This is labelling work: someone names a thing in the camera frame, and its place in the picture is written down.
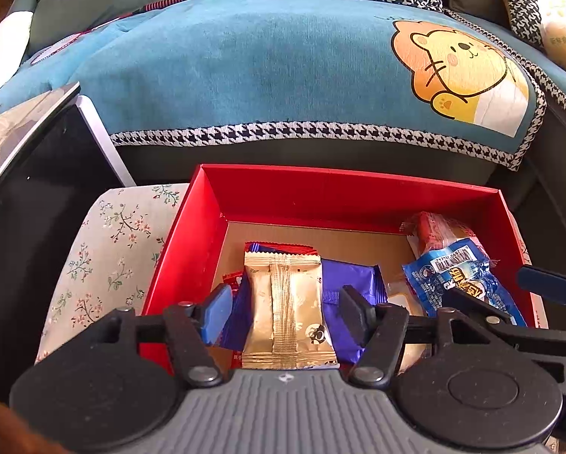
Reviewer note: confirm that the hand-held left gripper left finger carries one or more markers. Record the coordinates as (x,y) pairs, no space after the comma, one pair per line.
(217,308)

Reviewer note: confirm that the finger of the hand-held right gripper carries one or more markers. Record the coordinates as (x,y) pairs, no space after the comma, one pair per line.
(548,284)
(477,305)

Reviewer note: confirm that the pale bun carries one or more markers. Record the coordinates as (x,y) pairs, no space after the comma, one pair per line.
(401,300)

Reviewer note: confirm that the purple snack packet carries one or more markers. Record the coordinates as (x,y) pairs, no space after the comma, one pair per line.
(354,288)

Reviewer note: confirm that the blue sofa cover with lion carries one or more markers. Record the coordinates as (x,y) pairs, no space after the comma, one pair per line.
(240,71)

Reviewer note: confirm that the brown fuzzy sleeve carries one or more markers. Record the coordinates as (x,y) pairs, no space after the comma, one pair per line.
(8,425)

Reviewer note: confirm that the dark grey sofa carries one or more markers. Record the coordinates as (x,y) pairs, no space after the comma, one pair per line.
(311,151)

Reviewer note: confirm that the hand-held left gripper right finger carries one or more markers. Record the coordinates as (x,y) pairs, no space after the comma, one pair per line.
(351,312)

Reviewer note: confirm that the gold snack packet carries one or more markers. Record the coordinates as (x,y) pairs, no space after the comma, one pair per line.
(283,312)

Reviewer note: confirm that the white table leg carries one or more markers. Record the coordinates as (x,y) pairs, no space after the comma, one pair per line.
(104,142)

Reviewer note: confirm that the blue snack packet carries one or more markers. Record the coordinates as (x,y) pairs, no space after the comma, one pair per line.
(453,269)

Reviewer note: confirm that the red pastry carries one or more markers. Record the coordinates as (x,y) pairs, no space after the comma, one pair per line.
(434,231)

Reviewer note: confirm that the white cloth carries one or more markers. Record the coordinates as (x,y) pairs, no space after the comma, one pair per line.
(4,47)

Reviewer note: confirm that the red and yellow snack packet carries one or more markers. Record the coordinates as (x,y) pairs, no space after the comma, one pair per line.
(283,247)

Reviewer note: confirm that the red cardboard box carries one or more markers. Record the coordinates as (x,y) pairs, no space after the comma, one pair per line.
(311,194)

